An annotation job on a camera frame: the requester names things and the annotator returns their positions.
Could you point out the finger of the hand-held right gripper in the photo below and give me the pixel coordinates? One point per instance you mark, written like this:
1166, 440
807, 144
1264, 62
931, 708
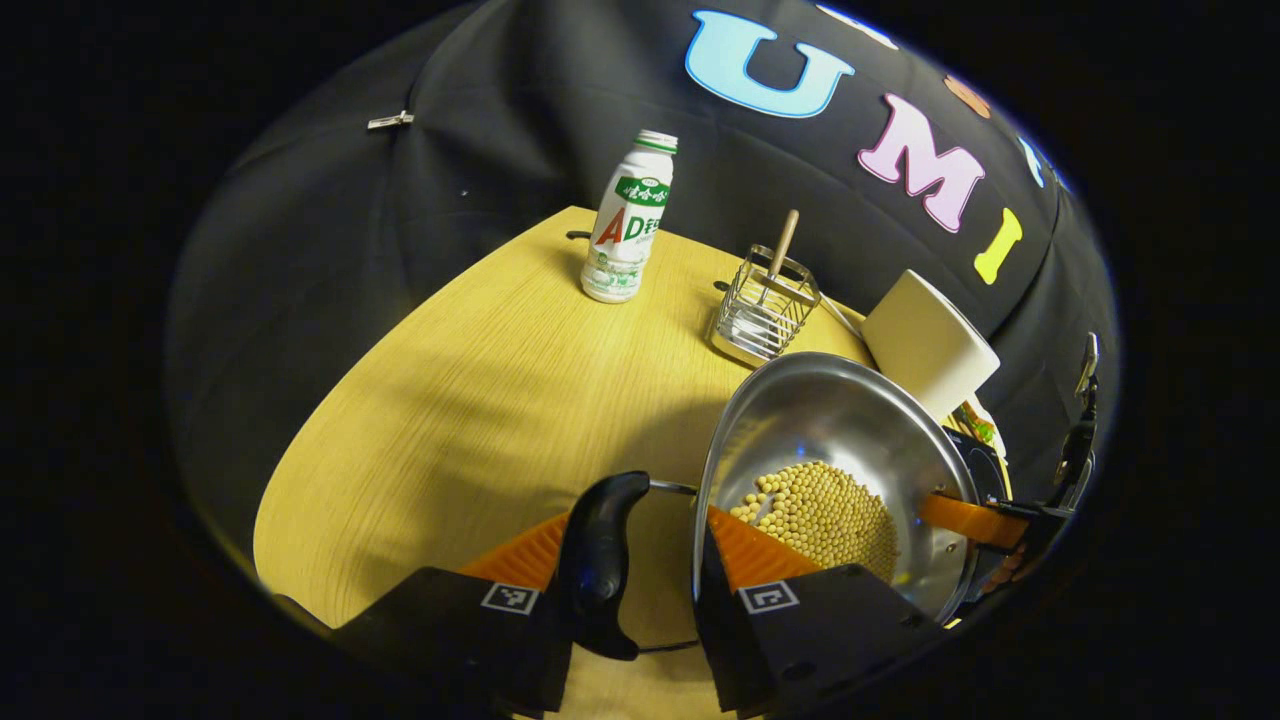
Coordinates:
965, 518

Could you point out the white bottle with green label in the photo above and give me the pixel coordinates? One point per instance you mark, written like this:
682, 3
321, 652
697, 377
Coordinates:
625, 230

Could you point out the metal cloth clip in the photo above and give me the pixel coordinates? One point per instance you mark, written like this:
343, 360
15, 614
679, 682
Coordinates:
390, 120

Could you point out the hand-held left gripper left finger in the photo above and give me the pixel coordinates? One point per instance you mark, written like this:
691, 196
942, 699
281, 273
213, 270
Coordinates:
460, 640

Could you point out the white toaster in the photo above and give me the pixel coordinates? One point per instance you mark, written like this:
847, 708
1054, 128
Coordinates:
930, 340

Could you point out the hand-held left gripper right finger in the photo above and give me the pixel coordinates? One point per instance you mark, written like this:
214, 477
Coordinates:
725, 620

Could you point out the heap of soybeans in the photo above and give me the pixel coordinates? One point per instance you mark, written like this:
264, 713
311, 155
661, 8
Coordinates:
830, 515

